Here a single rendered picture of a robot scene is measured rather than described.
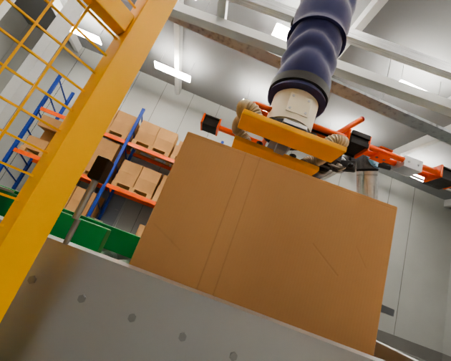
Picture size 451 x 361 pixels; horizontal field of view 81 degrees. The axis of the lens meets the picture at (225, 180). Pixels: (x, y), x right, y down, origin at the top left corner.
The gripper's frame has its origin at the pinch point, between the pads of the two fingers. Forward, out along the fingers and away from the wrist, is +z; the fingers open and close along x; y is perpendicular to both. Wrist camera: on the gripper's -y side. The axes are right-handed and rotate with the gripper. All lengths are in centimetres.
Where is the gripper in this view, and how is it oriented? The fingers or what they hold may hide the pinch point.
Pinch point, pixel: (350, 151)
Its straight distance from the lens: 114.2
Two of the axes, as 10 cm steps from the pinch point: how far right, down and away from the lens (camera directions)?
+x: 3.4, -9.0, 2.9
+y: -9.4, -3.5, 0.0
